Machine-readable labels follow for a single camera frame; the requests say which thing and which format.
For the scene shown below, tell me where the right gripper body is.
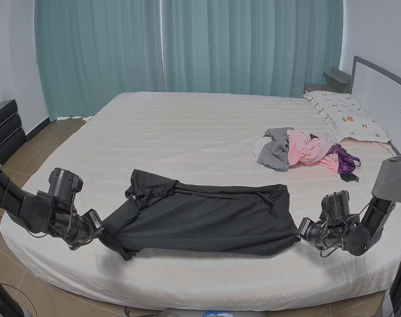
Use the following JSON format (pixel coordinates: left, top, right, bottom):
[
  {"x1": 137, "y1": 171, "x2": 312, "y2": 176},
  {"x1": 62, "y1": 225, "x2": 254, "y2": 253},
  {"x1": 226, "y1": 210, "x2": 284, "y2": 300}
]
[{"x1": 296, "y1": 217, "x2": 324, "y2": 248}]

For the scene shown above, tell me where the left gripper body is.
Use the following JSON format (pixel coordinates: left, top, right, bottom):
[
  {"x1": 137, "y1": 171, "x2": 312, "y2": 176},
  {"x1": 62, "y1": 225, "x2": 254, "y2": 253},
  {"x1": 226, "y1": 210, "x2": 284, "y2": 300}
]
[{"x1": 76, "y1": 209, "x2": 106, "y2": 247}]

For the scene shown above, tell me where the black T-shirt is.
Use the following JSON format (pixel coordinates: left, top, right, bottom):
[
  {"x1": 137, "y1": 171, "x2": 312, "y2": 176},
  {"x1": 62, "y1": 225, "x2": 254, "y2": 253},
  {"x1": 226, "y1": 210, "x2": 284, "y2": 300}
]
[{"x1": 100, "y1": 169, "x2": 302, "y2": 262}]

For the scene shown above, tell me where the purple garment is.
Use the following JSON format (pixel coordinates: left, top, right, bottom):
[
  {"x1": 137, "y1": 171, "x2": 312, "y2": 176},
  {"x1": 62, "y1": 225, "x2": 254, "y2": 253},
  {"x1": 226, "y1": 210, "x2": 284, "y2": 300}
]
[{"x1": 329, "y1": 143, "x2": 361, "y2": 176}]

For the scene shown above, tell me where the pink garment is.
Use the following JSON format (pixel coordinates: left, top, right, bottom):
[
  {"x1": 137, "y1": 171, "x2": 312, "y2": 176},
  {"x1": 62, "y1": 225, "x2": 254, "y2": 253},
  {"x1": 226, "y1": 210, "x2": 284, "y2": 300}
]
[{"x1": 286, "y1": 128, "x2": 340, "y2": 176}]

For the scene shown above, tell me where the grey garment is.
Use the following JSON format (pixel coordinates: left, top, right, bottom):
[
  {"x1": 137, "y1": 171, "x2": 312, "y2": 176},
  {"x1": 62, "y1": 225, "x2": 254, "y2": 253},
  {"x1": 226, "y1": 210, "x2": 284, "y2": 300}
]
[{"x1": 256, "y1": 127, "x2": 292, "y2": 172}]

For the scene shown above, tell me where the white garment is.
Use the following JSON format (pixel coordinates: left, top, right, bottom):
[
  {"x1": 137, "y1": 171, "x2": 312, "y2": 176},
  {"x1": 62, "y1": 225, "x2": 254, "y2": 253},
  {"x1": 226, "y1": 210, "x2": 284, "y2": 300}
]
[{"x1": 253, "y1": 137, "x2": 270, "y2": 158}]

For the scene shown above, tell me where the white printed pillow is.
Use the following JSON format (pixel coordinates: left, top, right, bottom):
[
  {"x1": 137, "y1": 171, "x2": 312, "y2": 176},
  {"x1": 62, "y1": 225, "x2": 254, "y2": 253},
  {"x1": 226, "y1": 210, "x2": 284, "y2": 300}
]
[{"x1": 302, "y1": 90, "x2": 392, "y2": 143}]

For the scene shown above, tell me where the black chest of drawers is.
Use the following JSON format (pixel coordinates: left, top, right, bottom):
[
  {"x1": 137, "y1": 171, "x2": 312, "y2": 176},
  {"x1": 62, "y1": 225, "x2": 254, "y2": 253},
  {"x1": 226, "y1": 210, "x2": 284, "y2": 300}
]
[{"x1": 0, "y1": 99, "x2": 25, "y2": 166}]

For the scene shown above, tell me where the bed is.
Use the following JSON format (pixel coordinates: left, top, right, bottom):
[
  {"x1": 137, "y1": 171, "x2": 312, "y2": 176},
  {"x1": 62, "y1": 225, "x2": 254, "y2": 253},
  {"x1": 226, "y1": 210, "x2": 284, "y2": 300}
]
[{"x1": 0, "y1": 55, "x2": 401, "y2": 311}]

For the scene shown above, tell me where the grey bedside table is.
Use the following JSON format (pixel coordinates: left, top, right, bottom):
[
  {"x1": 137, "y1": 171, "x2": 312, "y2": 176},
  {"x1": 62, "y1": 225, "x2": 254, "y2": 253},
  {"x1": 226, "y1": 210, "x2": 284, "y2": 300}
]
[{"x1": 304, "y1": 66, "x2": 351, "y2": 95}]

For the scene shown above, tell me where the blue-green curtain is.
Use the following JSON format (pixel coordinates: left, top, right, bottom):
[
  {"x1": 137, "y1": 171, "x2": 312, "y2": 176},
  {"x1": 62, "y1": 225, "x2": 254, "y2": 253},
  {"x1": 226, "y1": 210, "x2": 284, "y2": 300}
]
[
  {"x1": 34, "y1": 0, "x2": 165, "y2": 122},
  {"x1": 162, "y1": 0, "x2": 348, "y2": 96}
]

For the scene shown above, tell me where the black cable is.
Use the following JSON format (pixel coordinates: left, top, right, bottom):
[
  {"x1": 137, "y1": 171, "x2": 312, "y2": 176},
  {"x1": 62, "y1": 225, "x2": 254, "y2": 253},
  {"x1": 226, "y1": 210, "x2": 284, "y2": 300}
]
[{"x1": 122, "y1": 305, "x2": 161, "y2": 317}]

